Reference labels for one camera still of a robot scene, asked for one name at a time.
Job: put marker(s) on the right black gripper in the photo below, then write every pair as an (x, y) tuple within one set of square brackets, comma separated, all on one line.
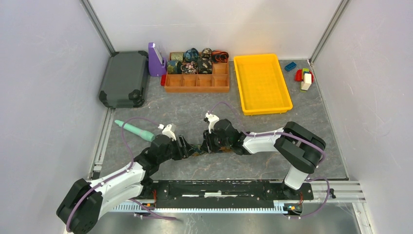
[(207, 145)]

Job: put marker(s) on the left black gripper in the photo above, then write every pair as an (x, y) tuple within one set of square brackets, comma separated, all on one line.
[(183, 152)]

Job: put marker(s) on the orange blue floral tie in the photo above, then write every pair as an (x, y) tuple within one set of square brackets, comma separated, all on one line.
[(200, 150)]

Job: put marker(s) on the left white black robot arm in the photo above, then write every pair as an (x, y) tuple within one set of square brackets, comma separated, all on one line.
[(88, 200)]

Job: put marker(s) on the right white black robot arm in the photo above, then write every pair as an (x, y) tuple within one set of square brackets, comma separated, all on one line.
[(301, 148)]

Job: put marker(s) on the teal green pen tool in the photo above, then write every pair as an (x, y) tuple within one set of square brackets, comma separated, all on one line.
[(145, 135)]

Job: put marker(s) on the orange compartment organizer box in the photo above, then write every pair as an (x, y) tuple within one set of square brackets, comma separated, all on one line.
[(217, 82)]

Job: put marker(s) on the small red block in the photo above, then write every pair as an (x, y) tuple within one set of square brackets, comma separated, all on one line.
[(163, 80)]

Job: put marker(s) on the yellow plastic tray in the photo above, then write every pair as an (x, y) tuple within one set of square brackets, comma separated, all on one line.
[(261, 85)]

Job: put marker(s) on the black floral rolled tie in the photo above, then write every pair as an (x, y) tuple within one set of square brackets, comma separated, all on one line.
[(204, 66)]

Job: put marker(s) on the pink floral rolled tie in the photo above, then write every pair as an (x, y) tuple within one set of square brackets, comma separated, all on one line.
[(189, 68)]

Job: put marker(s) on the teal navy rolled tie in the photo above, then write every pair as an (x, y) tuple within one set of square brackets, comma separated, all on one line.
[(174, 67)]

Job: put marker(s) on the orange black rolled tie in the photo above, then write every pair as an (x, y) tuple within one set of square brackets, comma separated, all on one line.
[(219, 56)]

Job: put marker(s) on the dark grey suitcase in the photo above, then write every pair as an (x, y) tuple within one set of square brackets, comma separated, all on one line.
[(125, 80)]

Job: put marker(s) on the purple dispenser stand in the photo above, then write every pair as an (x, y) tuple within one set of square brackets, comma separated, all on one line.
[(157, 63)]

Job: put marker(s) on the black yellow rolled tie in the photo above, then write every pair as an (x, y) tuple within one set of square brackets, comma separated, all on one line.
[(206, 53)]

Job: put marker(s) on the dark blue rolled tie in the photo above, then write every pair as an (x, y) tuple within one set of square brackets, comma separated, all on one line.
[(191, 55)]

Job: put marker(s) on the olive patterned rolled tie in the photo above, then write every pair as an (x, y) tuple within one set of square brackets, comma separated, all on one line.
[(177, 56)]

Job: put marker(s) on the blue toy brick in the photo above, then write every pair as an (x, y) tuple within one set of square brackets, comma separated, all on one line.
[(289, 67)]

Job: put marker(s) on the red toy block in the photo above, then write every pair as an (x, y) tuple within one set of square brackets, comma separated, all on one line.
[(299, 76)]

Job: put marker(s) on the cream toy block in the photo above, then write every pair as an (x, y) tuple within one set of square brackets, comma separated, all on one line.
[(306, 82)]

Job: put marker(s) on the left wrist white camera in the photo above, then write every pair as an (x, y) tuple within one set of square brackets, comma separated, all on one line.
[(168, 130)]

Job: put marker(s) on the wrist white camera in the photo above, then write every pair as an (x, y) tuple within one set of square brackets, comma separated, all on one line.
[(211, 120), (168, 130)]

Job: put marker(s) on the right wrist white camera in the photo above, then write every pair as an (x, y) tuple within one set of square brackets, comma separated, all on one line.
[(211, 120)]

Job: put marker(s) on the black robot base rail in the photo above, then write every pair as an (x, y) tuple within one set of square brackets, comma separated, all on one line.
[(211, 194)]

